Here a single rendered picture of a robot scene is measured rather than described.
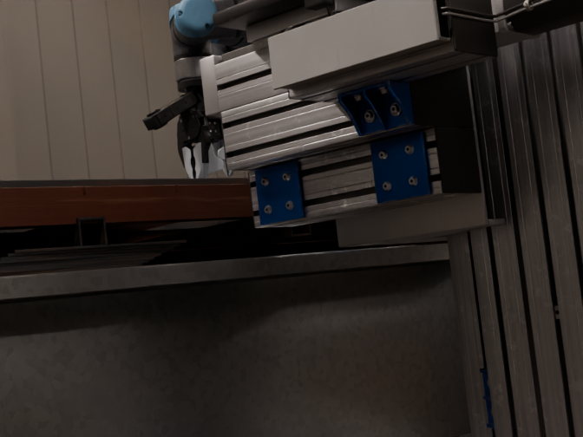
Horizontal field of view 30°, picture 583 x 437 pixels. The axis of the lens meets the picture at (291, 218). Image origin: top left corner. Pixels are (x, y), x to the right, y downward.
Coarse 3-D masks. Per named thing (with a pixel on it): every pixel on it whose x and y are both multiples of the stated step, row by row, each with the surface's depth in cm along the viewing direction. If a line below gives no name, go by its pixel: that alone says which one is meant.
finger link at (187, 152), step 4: (184, 148) 212; (188, 148) 211; (192, 148) 211; (184, 152) 212; (188, 152) 211; (192, 152) 210; (184, 156) 212; (188, 156) 211; (192, 156) 210; (184, 160) 212; (188, 160) 211; (192, 160) 211; (188, 164) 211; (192, 164) 210; (188, 168) 211; (192, 168) 210; (188, 172) 211; (192, 172) 210; (192, 176) 210
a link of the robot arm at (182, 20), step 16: (192, 0) 198; (208, 0) 199; (224, 0) 202; (176, 16) 200; (192, 16) 198; (208, 16) 198; (176, 32) 205; (192, 32) 199; (208, 32) 200; (224, 32) 202
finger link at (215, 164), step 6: (198, 144) 208; (198, 150) 208; (210, 150) 210; (198, 156) 208; (210, 156) 210; (216, 156) 211; (198, 162) 209; (210, 162) 210; (216, 162) 211; (222, 162) 212; (198, 168) 209; (204, 168) 208; (210, 168) 210; (216, 168) 211; (198, 174) 209; (204, 174) 208
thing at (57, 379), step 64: (0, 320) 158; (64, 320) 164; (128, 320) 172; (192, 320) 180; (256, 320) 189; (320, 320) 199; (384, 320) 209; (448, 320) 222; (0, 384) 156; (64, 384) 163; (128, 384) 170; (192, 384) 178; (256, 384) 187; (320, 384) 196; (384, 384) 207; (448, 384) 219
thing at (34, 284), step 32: (288, 256) 174; (320, 256) 179; (352, 256) 184; (384, 256) 189; (416, 256) 194; (448, 256) 200; (0, 288) 141; (32, 288) 144; (64, 288) 147; (96, 288) 150; (128, 288) 154; (160, 288) 181
